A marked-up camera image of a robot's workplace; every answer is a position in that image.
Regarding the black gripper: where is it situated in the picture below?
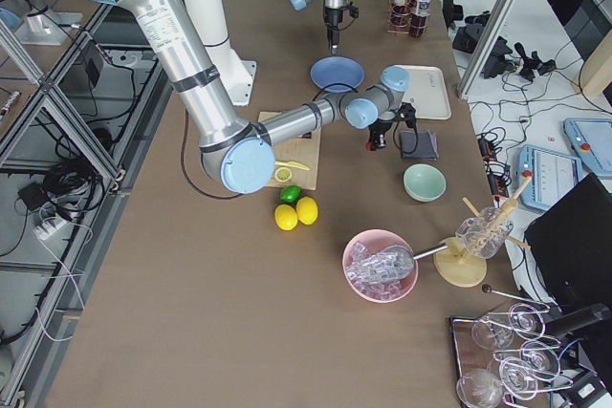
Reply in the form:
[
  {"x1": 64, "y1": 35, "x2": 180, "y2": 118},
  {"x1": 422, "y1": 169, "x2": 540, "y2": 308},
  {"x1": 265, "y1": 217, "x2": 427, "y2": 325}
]
[
  {"x1": 323, "y1": 0, "x2": 360, "y2": 54},
  {"x1": 366, "y1": 102, "x2": 417, "y2": 151}
]

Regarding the blue plate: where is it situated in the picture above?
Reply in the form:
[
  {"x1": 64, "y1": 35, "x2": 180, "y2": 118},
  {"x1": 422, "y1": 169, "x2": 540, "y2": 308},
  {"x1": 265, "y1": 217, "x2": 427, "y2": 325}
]
[{"x1": 310, "y1": 56, "x2": 365, "y2": 93}]

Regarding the beige tray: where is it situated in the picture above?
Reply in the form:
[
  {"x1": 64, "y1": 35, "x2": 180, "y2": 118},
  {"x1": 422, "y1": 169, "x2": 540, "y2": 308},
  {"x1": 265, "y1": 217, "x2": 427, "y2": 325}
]
[{"x1": 400, "y1": 65, "x2": 451, "y2": 120}]

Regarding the dark grey cloth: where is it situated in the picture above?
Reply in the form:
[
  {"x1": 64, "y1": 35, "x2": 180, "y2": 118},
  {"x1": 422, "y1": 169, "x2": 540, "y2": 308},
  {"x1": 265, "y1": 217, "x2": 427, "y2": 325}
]
[{"x1": 400, "y1": 131, "x2": 439, "y2": 161}]

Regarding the dark drink bottle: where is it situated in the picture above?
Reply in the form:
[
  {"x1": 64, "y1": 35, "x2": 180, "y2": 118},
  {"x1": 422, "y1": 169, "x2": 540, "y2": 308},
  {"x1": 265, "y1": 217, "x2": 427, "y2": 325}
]
[
  {"x1": 391, "y1": 0, "x2": 406, "y2": 26},
  {"x1": 412, "y1": 0, "x2": 430, "y2": 32}
]

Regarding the green bowl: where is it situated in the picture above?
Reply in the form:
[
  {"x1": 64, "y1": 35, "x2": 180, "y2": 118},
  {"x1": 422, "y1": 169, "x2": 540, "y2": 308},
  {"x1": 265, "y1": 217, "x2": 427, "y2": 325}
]
[{"x1": 403, "y1": 163, "x2": 447, "y2": 203}]

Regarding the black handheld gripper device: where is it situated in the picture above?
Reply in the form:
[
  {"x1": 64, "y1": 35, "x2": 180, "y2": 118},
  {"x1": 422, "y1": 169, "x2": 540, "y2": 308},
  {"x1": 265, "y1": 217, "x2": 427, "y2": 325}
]
[{"x1": 452, "y1": 11, "x2": 557, "y2": 82}]

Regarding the wooden cutting board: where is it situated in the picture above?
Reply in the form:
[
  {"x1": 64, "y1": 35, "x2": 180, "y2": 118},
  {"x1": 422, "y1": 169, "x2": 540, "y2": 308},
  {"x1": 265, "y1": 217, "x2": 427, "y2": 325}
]
[{"x1": 258, "y1": 107, "x2": 322, "y2": 190}]

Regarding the lemon half slice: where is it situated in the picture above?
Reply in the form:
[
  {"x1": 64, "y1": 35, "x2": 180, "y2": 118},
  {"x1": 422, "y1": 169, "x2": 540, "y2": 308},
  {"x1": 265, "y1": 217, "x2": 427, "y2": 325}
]
[{"x1": 273, "y1": 166, "x2": 293, "y2": 183}]

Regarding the yellow plastic knife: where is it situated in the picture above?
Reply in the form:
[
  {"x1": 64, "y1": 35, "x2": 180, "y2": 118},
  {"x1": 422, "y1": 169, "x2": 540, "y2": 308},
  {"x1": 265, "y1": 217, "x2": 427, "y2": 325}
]
[{"x1": 275, "y1": 161, "x2": 311, "y2": 171}]

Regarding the yellow lemon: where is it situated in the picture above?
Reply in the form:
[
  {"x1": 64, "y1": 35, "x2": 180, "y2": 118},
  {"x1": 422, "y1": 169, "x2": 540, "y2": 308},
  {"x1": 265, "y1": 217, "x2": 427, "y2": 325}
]
[
  {"x1": 273, "y1": 204, "x2": 298, "y2": 231},
  {"x1": 295, "y1": 197, "x2": 318, "y2": 225}
]

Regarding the green lime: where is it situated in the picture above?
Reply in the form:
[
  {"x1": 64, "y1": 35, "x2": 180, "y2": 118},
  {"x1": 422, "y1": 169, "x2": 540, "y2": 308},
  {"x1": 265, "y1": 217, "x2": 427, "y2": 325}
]
[{"x1": 280, "y1": 185, "x2": 302, "y2": 204}]

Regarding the clear glass mug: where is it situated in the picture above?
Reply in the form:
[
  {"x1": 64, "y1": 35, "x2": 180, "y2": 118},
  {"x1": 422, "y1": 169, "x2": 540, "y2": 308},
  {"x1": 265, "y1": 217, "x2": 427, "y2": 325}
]
[{"x1": 455, "y1": 207, "x2": 514, "y2": 259}]

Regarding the metal ice scoop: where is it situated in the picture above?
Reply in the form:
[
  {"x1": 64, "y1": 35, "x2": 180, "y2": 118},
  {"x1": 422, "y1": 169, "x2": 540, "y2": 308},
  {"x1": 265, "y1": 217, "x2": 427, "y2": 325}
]
[{"x1": 379, "y1": 243, "x2": 448, "y2": 281}]

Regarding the blue teach pendant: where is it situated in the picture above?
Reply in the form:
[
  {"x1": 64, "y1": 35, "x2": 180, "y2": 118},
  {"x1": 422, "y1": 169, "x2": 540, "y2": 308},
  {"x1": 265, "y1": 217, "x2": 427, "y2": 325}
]
[
  {"x1": 517, "y1": 144, "x2": 584, "y2": 211},
  {"x1": 563, "y1": 118, "x2": 612, "y2": 178}
]

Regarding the wooden mug tree stand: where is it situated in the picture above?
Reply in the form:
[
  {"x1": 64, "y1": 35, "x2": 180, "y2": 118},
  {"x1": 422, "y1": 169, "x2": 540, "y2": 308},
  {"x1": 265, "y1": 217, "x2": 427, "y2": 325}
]
[{"x1": 433, "y1": 176, "x2": 532, "y2": 288}]

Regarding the pink bowl with ice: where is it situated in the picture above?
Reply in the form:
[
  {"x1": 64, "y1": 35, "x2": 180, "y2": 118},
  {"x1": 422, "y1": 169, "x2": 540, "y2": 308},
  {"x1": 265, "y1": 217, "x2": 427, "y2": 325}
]
[{"x1": 342, "y1": 229, "x2": 419, "y2": 303}]

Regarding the clear wine glass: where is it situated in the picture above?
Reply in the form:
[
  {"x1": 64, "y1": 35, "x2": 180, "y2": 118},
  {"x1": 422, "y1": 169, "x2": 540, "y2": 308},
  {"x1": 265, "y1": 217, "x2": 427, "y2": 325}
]
[
  {"x1": 456, "y1": 369, "x2": 504, "y2": 408},
  {"x1": 471, "y1": 314, "x2": 514, "y2": 351}
]

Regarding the wine glass rack tray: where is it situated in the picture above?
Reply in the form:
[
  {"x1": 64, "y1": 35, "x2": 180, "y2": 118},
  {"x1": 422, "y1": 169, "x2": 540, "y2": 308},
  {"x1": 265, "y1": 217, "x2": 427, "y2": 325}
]
[{"x1": 449, "y1": 303, "x2": 573, "y2": 407}]

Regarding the white power strip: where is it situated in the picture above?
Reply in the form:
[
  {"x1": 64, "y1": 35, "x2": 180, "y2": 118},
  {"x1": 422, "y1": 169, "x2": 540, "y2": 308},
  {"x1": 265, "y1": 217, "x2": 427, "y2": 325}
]
[{"x1": 33, "y1": 214, "x2": 69, "y2": 241}]

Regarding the copper wire bottle basket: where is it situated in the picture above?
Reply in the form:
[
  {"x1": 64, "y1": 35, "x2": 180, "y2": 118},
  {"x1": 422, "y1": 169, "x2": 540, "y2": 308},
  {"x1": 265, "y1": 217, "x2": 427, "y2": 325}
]
[{"x1": 386, "y1": 0, "x2": 431, "y2": 38}]

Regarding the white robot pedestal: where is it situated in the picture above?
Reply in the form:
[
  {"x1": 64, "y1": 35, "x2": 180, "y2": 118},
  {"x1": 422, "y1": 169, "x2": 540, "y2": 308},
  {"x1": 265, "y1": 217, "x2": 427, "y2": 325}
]
[{"x1": 185, "y1": 0, "x2": 256, "y2": 106}]

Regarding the aluminium frame post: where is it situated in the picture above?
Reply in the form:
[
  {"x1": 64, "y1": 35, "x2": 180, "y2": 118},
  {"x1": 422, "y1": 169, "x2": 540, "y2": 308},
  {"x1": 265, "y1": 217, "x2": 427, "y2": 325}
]
[{"x1": 457, "y1": 0, "x2": 515, "y2": 100}]

